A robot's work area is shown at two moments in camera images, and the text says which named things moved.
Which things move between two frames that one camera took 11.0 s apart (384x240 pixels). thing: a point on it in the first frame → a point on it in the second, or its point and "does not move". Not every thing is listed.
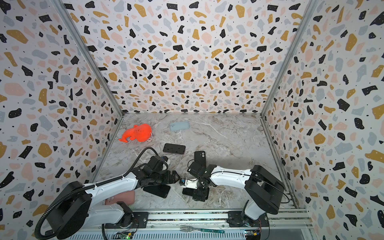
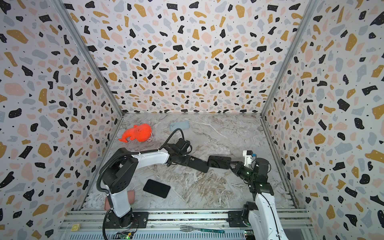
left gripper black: x=167 y=179 → x=186 y=162
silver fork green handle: x=188 y=228 does not move
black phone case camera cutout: x=199 y=157 → x=219 y=162
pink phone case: x=127 y=197 does not move
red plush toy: x=142 y=132 does not move
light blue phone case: x=176 y=126 does not move
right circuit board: x=251 y=234 does not move
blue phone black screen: x=188 y=191 → x=198 y=164
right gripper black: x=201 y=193 → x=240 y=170
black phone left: x=161 y=191 does not move
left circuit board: x=123 y=235 does not move
